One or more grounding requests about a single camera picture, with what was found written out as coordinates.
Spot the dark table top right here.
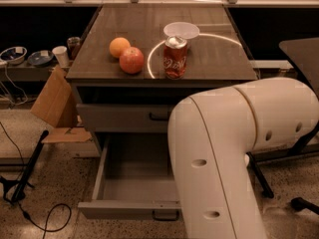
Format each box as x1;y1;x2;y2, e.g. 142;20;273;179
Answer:
279;37;319;97

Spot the grey drawer cabinet wooden top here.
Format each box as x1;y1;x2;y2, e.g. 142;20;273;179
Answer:
67;3;257;148

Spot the black stand right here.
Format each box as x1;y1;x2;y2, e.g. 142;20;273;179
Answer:
246;122;319;198

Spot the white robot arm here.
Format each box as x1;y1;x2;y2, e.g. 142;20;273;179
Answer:
167;78;319;239

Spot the red apple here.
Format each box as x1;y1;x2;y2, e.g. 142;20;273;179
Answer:
120;47;145;75

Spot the white paper cup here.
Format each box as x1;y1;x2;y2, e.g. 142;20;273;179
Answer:
52;46;70;68

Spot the white plastic bowl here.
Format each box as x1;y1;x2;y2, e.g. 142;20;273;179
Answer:
163;22;199;40

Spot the black stand left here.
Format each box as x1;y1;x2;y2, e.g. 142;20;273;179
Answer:
0;130;49;205

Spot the black caster foot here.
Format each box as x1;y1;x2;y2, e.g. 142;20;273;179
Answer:
290;197;319;215

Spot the blue bowl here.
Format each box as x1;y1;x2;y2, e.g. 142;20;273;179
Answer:
27;50;54;67

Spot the red cola can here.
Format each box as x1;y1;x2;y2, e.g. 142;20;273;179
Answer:
163;36;187;79

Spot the brown cardboard box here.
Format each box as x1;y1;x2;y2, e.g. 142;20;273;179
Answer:
31;66;92;143

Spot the orange fruit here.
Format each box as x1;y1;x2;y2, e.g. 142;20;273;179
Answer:
109;37;131;58

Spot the grey top drawer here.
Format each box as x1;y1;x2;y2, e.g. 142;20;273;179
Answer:
77;104;172;132

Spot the grey drawer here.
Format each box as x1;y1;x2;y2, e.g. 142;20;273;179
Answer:
78;133;181;222
77;104;172;132

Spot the white rimmed bowl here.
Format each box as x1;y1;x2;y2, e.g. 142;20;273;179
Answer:
0;46;27;65

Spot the black stand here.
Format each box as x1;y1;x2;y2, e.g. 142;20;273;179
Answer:
246;122;319;198
0;130;49;205

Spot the dark glass jar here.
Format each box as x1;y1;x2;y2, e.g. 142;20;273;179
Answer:
67;37;81;60

